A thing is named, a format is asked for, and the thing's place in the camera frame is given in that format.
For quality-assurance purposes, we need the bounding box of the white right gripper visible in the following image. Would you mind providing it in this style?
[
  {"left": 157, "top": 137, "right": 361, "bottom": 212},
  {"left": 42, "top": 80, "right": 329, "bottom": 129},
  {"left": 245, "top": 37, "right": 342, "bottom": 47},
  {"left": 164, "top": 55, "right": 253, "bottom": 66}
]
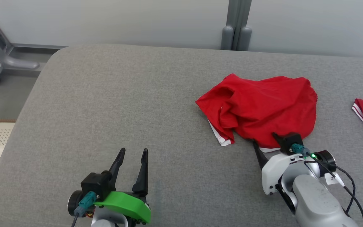
[{"left": 252, "top": 132, "right": 306, "bottom": 196}]

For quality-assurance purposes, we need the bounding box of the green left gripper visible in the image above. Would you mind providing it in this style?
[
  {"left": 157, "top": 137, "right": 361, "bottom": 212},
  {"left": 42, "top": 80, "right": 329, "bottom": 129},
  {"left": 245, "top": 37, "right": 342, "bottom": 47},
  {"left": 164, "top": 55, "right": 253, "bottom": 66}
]
[{"left": 94, "top": 148, "right": 152, "bottom": 224}]

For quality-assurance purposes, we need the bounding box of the red shorts white waistband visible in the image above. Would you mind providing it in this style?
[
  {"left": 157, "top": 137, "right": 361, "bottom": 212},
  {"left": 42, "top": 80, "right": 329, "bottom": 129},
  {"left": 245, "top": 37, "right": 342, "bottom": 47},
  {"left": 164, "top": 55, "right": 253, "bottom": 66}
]
[{"left": 195, "top": 73, "right": 318, "bottom": 154}]

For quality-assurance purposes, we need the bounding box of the grey metal stand leg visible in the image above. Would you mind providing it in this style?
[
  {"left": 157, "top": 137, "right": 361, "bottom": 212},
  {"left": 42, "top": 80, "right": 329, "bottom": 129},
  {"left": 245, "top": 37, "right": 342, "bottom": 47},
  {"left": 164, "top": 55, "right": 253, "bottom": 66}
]
[{"left": 0, "top": 5, "right": 40, "bottom": 85}]

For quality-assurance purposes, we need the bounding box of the small white printed cable tag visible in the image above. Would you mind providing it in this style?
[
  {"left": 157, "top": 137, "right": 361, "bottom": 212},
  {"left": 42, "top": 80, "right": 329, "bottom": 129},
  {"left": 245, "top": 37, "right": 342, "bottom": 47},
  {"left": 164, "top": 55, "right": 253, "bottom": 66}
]
[{"left": 324, "top": 173, "right": 345, "bottom": 187}]

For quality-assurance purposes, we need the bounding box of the grey partition post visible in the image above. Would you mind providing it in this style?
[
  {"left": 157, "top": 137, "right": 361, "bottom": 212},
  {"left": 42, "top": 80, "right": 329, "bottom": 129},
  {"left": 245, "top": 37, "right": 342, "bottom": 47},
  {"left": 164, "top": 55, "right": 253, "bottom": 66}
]
[
  {"left": 221, "top": 0, "right": 239, "bottom": 50},
  {"left": 237, "top": 0, "right": 252, "bottom": 51}
]

